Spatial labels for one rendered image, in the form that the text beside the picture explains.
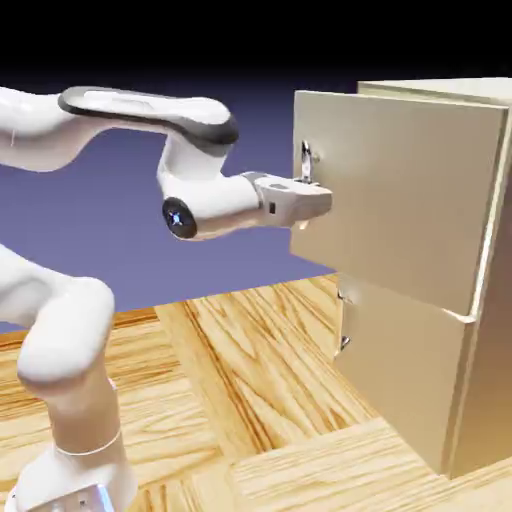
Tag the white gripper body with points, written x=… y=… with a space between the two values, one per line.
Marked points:
x=306 y=204

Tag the large beige cabinet door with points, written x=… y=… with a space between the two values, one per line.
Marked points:
x=400 y=200

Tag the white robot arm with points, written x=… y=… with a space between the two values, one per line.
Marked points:
x=192 y=168

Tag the small beige cabinet door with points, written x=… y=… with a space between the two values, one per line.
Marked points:
x=400 y=368

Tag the beige cabinet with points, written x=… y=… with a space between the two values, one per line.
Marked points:
x=492 y=280

